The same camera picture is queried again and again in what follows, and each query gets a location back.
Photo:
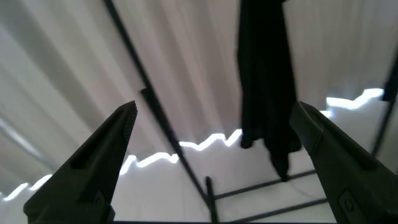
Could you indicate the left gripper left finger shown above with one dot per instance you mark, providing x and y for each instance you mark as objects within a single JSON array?
[{"x": 93, "y": 180}]

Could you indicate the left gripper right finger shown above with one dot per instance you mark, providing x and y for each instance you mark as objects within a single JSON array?
[{"x": 342, "y": 189}]

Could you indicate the black garment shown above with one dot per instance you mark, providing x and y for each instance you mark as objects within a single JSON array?
[{"x": 264, "y": 77}]

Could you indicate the black clothes rack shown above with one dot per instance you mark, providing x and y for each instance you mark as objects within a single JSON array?
[{"x": 161, "y": 118}]

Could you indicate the white curtain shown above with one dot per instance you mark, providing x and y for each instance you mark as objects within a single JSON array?
[{"x": 186, "y": 46}]

